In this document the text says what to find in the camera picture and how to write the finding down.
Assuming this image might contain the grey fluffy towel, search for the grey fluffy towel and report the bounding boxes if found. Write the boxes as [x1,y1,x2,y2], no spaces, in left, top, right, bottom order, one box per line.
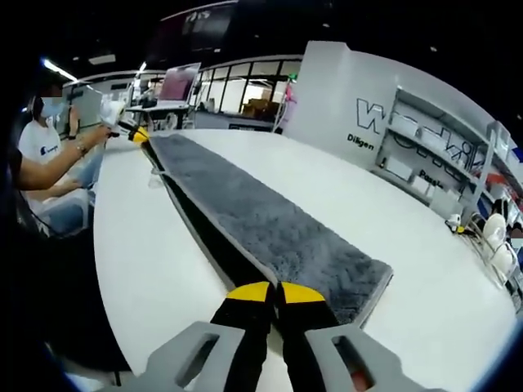
[141,132,394,330]

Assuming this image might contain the open laptop with purple screen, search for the open laptop with purple screen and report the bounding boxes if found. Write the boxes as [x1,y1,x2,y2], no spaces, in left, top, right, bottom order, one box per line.
[126,62,203,114]

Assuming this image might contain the person's left hand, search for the person's left hand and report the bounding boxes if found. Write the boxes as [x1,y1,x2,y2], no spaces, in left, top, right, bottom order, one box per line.
[87,125,120,145]

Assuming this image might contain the ceiling light strip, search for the ceiling light strip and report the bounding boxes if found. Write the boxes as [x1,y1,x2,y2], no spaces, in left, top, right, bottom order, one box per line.
[40,59,79,83]

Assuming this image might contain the large hanging dark monitor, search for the large hanging dark monitor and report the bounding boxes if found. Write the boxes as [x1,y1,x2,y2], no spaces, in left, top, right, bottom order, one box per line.
[145,0,240,66]

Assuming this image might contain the cardboard boxes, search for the cardboard boxes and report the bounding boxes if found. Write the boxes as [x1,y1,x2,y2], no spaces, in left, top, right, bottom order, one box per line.
[243,97,284,118]

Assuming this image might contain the small white yellow device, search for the small white yellow device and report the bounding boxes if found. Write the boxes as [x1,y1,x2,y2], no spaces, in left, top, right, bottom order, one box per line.
[444,214,467,237]

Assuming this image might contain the grey metal shelving unit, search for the grey metal shelving unit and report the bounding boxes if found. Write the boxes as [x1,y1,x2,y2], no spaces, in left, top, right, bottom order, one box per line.
[373,84,523,230]

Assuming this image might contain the black frame laptop stand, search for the black frame laptop stand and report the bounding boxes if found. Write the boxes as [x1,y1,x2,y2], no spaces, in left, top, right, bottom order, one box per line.
[124,104,194,132]

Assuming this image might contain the pink hanging cords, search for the pink hanging cords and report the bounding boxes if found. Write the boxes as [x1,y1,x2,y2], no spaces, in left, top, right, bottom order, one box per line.
[284,73,300,124]

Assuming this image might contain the wire dish rack with bowls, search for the wire dish rack with bowls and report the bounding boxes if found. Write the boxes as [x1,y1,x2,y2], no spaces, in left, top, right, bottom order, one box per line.
[465,195,523,292]

